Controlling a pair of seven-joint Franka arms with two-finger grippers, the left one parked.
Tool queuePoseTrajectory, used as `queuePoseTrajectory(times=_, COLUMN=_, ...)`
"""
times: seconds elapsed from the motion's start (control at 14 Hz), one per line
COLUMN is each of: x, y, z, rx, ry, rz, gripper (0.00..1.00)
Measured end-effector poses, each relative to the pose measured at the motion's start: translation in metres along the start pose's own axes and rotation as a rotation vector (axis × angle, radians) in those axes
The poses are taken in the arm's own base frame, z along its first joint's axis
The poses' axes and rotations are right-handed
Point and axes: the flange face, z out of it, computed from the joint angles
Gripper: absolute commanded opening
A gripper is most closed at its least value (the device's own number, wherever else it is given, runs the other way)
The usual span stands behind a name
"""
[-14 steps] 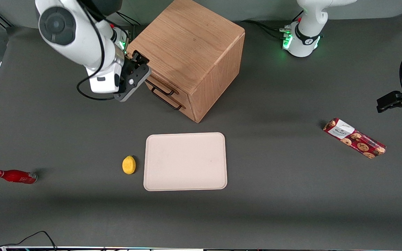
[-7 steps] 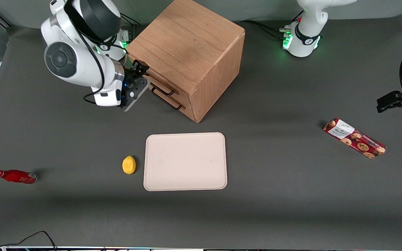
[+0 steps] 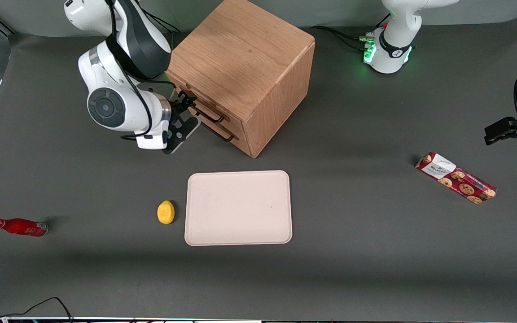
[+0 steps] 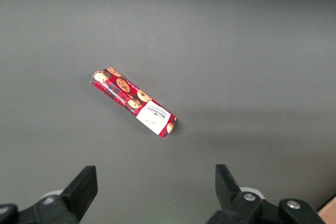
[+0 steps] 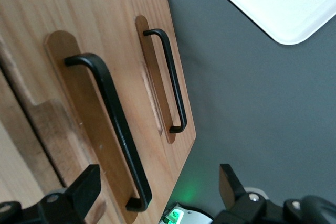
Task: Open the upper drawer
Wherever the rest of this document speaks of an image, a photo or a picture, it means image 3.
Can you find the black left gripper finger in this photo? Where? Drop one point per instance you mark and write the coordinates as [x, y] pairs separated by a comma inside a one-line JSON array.
[[504, 124], [497, 136]]

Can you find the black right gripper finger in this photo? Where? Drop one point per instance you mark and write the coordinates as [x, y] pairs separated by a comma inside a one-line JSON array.
[[188, 97], [191, 110]]

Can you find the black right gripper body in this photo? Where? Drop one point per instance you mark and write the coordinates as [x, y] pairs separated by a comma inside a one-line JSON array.
[[177, 109]]

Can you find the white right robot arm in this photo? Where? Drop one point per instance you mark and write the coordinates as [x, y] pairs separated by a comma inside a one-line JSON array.
[[106, 76]]

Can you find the oak wooden drawer cabinet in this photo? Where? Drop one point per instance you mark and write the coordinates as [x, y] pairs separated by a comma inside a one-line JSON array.
[[240, 45]]

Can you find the red cookie box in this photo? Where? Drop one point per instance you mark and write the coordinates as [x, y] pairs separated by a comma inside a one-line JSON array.
[[456, 178]]

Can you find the yellow lemon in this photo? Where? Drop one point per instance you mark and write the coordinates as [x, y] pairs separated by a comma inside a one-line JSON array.
[[165, 213]]

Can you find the beige plastic tray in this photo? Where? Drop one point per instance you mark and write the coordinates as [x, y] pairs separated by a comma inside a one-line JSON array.
[[240, 211]]

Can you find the dark grey table mat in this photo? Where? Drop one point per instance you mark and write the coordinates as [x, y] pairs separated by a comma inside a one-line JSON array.
[[375, 269]]

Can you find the red soda bottle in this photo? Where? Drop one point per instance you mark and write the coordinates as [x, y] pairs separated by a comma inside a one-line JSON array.
[[20, 226]]

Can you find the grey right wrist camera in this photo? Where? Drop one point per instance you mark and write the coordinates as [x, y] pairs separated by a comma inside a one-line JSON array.
[[182, 134]]

